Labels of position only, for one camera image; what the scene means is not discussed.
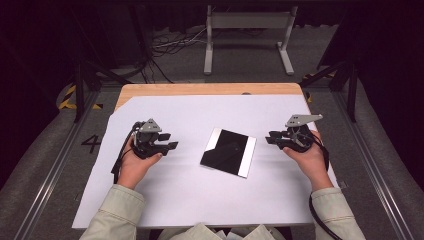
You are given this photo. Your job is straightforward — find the dark curtain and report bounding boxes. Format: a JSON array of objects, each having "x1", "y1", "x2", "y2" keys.
[{"x1": 143, "y1": 0, "x2": 348, "y2": 33}]

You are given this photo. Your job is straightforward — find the aluminium floor rail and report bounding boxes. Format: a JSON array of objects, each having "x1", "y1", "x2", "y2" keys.
[
  {"x1": 13, "y1": 91, "x2": 101, "y2": 240},
  {"x1": 331, "y1": 91, "x2": 416, "y2": 240}
]

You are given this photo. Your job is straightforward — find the black metal stand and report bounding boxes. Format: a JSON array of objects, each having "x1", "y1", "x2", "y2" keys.
[
  {"x1": 299, "y1": 59, "x2": 359, "y2": 123},
  {"x1": 71, "y1": 59, "x2": 131, "y2": 123}
]

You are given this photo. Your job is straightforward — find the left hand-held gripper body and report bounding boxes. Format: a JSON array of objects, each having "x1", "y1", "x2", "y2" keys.
[{"x1": 131, "y1": 118, "x2": 164, "y2": 160}]

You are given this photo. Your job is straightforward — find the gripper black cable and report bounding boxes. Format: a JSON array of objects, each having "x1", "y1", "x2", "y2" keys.
[
  {"x1": 110, "y1": 121, "x2": 141, "y2": 184},
  {"x1": 308, "y1": 130, "x2": 344, "y2": 240}
]

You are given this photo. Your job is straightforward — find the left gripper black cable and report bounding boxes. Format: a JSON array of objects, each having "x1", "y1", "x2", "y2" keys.
[{"x1": 110, "y1": 121, "x2": 141, "y2": 184}]

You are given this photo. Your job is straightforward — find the bundle of floor cables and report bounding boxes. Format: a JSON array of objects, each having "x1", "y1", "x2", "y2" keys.
[{"x1": 126, "y1": 26, "x2": 209, "y2": 84}]

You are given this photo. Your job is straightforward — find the person's left hand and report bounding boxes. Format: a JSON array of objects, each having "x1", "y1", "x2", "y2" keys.
[{"x1": 117, "y1": 146, "x2": 164, "y2": 190}]

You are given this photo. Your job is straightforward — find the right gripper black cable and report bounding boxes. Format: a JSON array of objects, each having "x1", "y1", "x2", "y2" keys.
[{"x1": 308, "y1": 130, "x2": 344, "y2": 240}]

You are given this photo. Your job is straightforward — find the black glossy panel silver edges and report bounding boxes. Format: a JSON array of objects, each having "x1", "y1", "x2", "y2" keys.
[{"x1": 199, "y1": 127, "x2": 257, "y2": 179}]

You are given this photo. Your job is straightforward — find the white metal stand frame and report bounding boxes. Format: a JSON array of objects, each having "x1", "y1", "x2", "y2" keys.
[{"x1": 203, "y1": 4, "x2": 299, "y2": 76}]

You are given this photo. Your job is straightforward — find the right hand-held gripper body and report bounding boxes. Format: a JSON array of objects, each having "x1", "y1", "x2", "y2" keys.
[{"x1": 281, "y1": 113, "x2": 324, "y2": 154}]

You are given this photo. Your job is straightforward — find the white paper sheet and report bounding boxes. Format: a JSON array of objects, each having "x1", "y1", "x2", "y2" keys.
[{"x1": 71, "y1": 94, "x2": 339, "y2": 230}]

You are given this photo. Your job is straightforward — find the person's right hand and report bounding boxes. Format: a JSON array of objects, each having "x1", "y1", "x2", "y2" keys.
[{"x1": 283, "y1": 130, "x2": 334, "y2": 193}]

